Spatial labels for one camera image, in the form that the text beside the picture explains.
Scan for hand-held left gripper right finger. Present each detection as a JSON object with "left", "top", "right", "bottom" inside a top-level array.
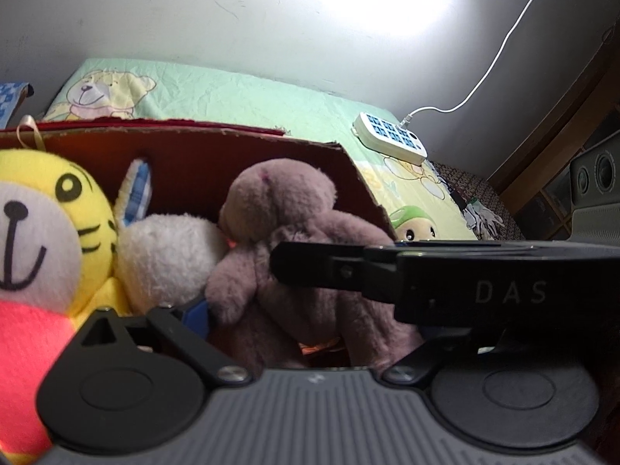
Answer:
[{"left": 382, "top": 327, "right": 474, "bottom": 391}]

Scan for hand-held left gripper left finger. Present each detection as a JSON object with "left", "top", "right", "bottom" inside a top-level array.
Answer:
[{"left": 77, "top": 295, "right": 253, "bottom": 391}]

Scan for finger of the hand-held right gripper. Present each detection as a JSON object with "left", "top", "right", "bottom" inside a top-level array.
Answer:
[{"left": 270, "top": 241, "right": 403, "bottom": 308}]

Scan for white rabbit plush plaid ears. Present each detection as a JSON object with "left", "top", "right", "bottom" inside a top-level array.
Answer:
[{"left": 114, "top": 156, "right": 231, "bottom": 311}]

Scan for pink bear plush toy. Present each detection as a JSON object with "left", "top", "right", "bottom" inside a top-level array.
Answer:
[{"left": 203, "top": 158, "right": 424, "bottom": 371}]

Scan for yellow tiger plush toy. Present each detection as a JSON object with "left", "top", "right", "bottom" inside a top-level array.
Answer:
[{"left": 0, "top": 149, "right": 131, "bottom": 465}]

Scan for white gloves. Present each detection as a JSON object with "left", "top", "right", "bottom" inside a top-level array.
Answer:
[{"left": 462, "top": 197, "right": 505, "bottom": 240}]

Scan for brown patterned cloth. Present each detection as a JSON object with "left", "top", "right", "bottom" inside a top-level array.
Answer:
[{"left": 429, "top": 160, "right": 526, "bottom": 242}]

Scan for white power strip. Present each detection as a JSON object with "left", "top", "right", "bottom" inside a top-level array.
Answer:
[{"left": 351, "top": 111, "right": 428, "bottom": 165}]

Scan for green cartoon printed bed sheet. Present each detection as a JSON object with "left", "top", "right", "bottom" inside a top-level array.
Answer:
[{"left": 41, "top": 57, "right": 478, "bottom": 243}]

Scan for blue checkered cloth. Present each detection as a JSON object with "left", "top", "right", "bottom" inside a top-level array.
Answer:
[{"left": 0, "top": 81, "right": 34, "bottom": 129}]

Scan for white power cable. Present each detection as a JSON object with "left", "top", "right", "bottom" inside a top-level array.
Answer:
[{"left": 400, "top": 0, "right": 553, "bottom": 129}]

